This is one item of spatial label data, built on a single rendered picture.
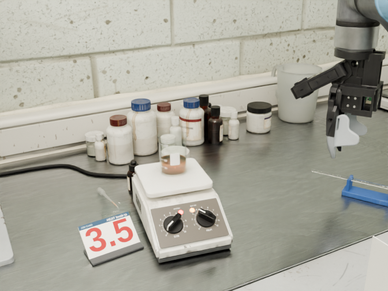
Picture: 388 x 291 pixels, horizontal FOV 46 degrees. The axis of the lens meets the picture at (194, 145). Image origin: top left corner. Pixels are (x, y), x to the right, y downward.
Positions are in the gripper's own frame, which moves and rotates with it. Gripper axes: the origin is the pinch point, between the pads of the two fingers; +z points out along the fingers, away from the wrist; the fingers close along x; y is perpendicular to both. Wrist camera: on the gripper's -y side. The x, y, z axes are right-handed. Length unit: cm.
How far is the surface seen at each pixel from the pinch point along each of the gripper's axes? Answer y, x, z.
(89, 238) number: -27, -43, 6
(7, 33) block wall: -70, -21, -21
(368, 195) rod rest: 8.0, -1.1, 8.1
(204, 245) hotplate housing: -9.7, -33.7, 6.7
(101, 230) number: -26.0, -40.3, 5.6
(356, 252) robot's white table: 10.8, -19.6, 9.1
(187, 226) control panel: -13.0, -33.5, 4.4
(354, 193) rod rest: 5.4, -1.6, 8.1
